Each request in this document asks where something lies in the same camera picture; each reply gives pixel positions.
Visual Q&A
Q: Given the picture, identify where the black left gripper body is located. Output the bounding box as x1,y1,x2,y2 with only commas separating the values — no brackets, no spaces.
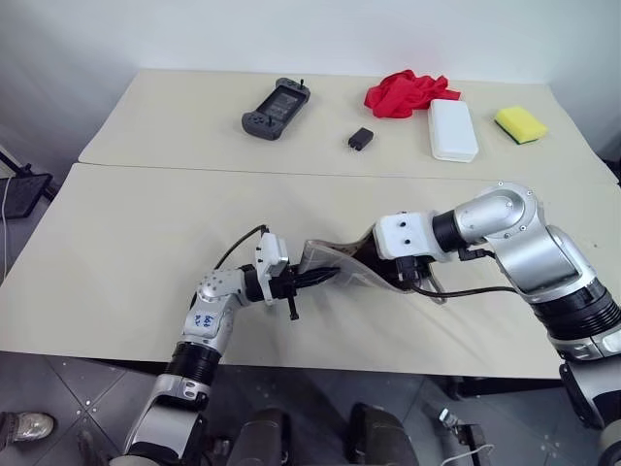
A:
269,269,302,322

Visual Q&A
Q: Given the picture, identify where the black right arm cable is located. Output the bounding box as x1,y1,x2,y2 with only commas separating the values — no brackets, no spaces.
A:
410,246,521,298

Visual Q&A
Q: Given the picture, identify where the dark rounded shape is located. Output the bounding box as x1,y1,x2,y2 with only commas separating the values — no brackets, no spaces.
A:
228,407,293,466
345,402,414,466

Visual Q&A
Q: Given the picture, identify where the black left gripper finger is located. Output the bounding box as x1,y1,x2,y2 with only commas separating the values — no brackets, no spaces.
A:
293,274,338,291
292,264,343,280

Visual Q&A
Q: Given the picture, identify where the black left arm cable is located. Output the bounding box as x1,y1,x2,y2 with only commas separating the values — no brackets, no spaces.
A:
214,223,271,271

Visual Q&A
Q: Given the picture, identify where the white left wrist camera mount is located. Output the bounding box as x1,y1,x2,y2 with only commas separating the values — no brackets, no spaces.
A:
251,232,291,307

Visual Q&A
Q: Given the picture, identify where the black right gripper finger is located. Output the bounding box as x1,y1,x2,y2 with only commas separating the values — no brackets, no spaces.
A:
359,231,390,276

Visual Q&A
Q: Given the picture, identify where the red cloth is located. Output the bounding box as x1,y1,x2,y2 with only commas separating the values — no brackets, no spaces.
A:
364,69,463,119

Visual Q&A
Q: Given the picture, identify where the grey shoe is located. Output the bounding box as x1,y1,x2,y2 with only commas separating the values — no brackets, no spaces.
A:
0,411,56,445

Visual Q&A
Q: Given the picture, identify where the grey handheld game controller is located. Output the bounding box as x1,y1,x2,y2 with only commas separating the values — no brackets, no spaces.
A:
241,77,312,143

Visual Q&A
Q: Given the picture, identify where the black floor device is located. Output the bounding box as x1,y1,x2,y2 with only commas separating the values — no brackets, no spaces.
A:
435,407,497,466

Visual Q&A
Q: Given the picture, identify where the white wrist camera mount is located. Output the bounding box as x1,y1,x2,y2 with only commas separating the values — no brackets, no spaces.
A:
251,232,291,307
372,210,445,262

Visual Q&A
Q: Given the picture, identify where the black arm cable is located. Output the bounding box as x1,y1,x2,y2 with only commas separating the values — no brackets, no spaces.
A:
410,246,521,298
214,223,271,271

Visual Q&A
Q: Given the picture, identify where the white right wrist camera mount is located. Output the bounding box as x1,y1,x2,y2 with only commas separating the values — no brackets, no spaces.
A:
372,210,445,262

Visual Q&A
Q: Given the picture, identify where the yellow green sponge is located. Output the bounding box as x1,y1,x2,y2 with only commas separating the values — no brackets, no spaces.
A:
494,104,550,147

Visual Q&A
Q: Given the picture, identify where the black floor stand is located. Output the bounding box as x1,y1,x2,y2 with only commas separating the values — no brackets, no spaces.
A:
0,144,55,220

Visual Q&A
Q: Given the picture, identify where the small black box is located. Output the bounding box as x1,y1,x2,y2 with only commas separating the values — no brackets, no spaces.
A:
346,126,376,153

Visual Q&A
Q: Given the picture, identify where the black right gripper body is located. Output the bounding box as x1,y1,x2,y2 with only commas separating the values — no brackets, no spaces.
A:
386,254,433,293

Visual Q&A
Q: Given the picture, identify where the white rectangular box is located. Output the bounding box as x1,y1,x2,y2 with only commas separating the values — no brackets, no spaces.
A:
427,98,480,164

